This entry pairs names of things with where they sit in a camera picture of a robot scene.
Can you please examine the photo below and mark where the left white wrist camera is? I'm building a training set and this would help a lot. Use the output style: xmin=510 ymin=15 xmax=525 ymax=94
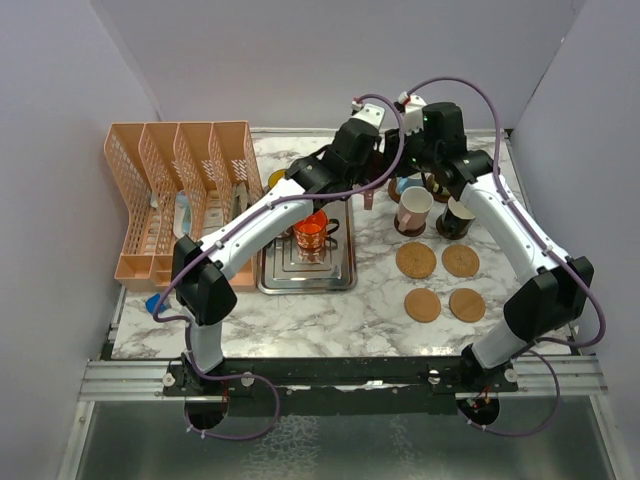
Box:
xmin=351 ymin=101 xmax=386 ymax=131

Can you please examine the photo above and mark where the small blue object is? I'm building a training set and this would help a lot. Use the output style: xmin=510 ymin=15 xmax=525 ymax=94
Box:
xmin=145 ymin=293 xmax=169 ymax=314

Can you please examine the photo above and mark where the orange mug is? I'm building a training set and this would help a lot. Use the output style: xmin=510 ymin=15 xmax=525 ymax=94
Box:
xmin=293 ymin=210 xmax=340 ymax=251

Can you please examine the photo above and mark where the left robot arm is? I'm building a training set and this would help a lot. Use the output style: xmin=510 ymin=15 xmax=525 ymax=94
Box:
xmin=169 ymin=104 xmax=389 ymax=395

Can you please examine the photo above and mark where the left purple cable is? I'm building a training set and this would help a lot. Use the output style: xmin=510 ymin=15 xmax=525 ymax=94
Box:
xmin=151 ymin=93 xmax=405 ymax=441

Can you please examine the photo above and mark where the white mug pink handle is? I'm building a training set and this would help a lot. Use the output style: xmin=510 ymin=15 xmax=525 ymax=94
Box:
xmin=396 ymin=186 xmax=434 ymax=230

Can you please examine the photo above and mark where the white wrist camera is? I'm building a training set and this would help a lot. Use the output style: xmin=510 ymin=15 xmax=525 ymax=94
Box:
xmin=351 ymin=101 xmax=386 ymax=131
xmin=395 ymin=92 xmax=426 ymax=135

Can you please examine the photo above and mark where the pale yellow mug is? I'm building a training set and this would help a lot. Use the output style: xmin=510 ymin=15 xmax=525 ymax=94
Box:
xmin=427 ymin=175 xmax=449 ymax=196

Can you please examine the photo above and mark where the blue white package in organizer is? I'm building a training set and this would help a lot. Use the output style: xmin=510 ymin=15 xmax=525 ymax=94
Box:
xmin=172 ymin=190 xmax=191 ymax=239

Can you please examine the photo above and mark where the peach plastic file organizer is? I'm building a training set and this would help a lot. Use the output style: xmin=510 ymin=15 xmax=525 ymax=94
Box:
xmin=104 ymin=121 xmax=262 ymax=293

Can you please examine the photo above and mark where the woven rattan coaster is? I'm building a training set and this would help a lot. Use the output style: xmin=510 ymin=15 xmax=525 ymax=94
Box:
xmin=442 ymin=244 xmax=480 ymax=278
xmin=396 ymin=242 xmax=437 ymax=279

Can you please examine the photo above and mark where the grey stapler in organizer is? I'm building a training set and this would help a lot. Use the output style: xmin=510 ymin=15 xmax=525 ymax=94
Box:
xmin=231 ymin=182 xmax=250 ymax=220

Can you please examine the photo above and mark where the black front mounting rail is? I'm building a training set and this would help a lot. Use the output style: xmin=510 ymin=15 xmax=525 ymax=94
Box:
xmin=163 ymin=356 xmax=518 ymax=416

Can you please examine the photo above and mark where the brown ringed wooden coaster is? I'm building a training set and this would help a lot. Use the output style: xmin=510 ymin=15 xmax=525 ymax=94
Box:
xmin=387 ymin=178 xmax=405 ymax=203

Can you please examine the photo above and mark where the light wood grooved coaster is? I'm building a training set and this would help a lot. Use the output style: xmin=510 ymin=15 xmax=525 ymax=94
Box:
xmin=449 ymin=288 xmax=486 ymax=323

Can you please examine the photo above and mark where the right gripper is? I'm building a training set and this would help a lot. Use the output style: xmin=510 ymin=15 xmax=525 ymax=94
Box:
xmin=378 ymin=122 xmax=440 ymax=179

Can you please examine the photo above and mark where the purple cable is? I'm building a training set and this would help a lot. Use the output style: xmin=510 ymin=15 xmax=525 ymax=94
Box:
xmin=151 ymin=93 xmax=405 ymax=441
xmin=394 ymin=76 xmax=606 ymax=436

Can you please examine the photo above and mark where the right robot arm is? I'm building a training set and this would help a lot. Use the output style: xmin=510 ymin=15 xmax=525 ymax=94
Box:
xmin=384 ymin=95 xmax=594 ymax=391

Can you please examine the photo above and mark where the light blue mug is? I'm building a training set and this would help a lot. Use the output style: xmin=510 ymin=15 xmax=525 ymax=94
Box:
xmin=396 ymin=174 xmax=425 ymax=195

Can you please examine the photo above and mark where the dusty pink mug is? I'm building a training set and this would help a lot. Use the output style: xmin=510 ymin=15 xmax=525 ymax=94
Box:
xmin=351 ymin=180 xmax=388 ymax=211

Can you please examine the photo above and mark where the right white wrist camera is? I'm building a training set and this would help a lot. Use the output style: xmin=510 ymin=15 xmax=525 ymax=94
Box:
xmin=395 ymin=92 xmax=426 ymax=135

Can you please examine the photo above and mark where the black mug white inside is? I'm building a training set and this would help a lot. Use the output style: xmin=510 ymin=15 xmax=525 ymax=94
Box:
xmin=436 ymin=197 xmax=476 ymax=240

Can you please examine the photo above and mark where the dark walnut coaster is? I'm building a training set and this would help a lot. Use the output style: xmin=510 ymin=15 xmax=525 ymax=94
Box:
xmin=394 ymin=217 xmax=427 ymax=237

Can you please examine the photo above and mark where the stainless steel tray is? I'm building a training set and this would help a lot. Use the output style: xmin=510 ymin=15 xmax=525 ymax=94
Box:
xmin=257 ymin=201 xmax=357 ymax=295

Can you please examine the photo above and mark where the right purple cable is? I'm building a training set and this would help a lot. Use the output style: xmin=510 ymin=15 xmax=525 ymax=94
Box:
xmin=394 ymin=76 xmax=606 ymax=436

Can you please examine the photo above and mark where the light wood round coaster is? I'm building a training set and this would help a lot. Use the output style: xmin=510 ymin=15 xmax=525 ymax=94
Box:
xmin=404 ymin=288 xmax=441 ymax=323

